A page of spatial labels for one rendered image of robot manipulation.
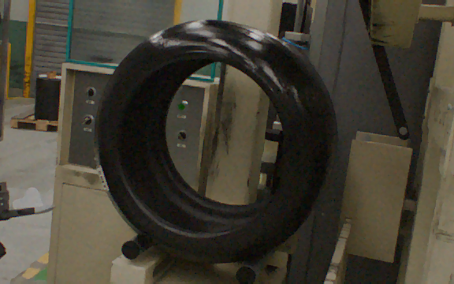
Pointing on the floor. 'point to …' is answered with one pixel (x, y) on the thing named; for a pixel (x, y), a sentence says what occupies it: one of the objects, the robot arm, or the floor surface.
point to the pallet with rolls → (42, 104)
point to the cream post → (240, 115)
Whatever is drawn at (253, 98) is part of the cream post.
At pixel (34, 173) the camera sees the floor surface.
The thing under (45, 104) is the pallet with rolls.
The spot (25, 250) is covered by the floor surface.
